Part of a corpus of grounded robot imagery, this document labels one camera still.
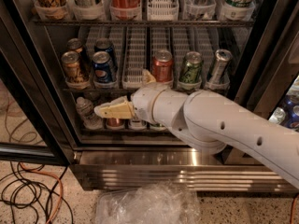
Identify orange cable on floor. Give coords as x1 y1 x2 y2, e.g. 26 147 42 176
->
18 161 64 224

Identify steel fridge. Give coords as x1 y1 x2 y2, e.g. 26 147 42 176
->
0 0 298 192

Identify open glass fridge door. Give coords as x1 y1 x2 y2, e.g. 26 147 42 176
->
0 16 72 166

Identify orange cable right edge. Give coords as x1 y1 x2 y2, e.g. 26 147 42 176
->
289 193 299 224

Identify black cables on floor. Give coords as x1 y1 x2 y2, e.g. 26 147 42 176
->
0 161 75 224

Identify clear water bottle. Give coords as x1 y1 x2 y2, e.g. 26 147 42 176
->
76 97 103 130

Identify front gold brown can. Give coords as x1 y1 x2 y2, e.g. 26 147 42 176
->
61 51 89 83

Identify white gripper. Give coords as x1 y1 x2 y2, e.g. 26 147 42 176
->
93 69 168 123

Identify copper can bottom shelf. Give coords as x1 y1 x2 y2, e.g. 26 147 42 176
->
106 119 124 127

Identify rear gold brown can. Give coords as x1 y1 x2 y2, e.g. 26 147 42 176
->
66 38 91 72

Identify silver slim can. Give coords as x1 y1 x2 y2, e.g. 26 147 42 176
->
207 49 233 84

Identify clear plastic bag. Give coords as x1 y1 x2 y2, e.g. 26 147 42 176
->
95 181 201 224

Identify red can middle shelf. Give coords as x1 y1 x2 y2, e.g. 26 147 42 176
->
152 49 174 82

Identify dark drink bottle white cap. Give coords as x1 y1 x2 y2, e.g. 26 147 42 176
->
128 119 146 130

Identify gold brown can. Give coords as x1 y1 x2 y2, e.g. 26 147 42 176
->
61 51 89 83
66 38 91 72

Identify green can middle shelf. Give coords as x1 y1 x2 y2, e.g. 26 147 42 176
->
178 51 204 84

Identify blue pepsi can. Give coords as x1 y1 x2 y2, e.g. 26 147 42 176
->
92 51 116 83
93 37 119 72

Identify green can bottom shelf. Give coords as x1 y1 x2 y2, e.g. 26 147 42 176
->
150 123 166 131

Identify blue can behind right door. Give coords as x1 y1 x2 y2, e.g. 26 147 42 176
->
283 105 299 131

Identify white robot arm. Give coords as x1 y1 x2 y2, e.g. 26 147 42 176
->
94 82 299 188

